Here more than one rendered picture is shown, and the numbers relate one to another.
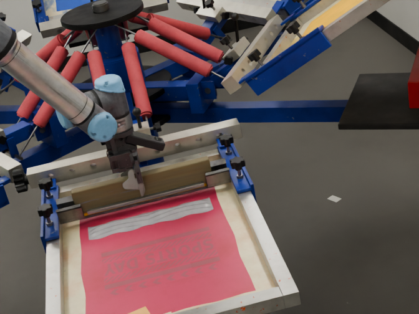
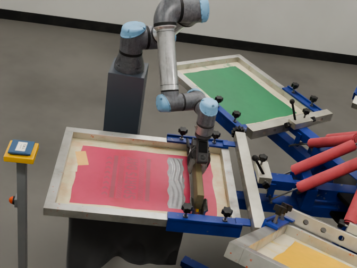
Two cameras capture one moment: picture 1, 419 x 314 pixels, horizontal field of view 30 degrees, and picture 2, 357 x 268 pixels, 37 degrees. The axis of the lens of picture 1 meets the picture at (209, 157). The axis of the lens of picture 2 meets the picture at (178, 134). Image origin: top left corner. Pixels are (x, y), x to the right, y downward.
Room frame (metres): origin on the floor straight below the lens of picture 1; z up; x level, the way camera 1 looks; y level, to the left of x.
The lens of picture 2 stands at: (1.83, -1.70, 2.42)
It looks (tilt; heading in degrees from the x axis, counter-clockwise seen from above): 33 degrees down; 88
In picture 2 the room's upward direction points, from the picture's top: 10 degrees clockwise
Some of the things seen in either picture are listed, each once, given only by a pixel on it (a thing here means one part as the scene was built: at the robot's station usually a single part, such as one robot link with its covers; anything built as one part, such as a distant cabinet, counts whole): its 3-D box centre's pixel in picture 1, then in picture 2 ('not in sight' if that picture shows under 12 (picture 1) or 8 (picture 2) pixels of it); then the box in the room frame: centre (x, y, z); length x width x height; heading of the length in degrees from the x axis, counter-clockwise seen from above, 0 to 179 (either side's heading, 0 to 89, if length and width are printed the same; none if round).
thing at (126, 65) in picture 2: not in sight; (129, 58); (1.60, 0.75, 1.25); 0.15 x 0.15 x 0.10
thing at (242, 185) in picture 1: (235, 172); (203, 224); (2.04, -0.07, 0.98); 0.30 x 0.05 x 0.07; 5
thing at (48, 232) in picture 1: (52, 218); (196, 145); (1.99, 0.49, 0.98); 0.30 x 0.05 x 0.07; 5
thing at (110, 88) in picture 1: (110, 96); (207, 112); (1.99, 0.23, 1.31); 0.09 x 0.08 x 0.11; 115
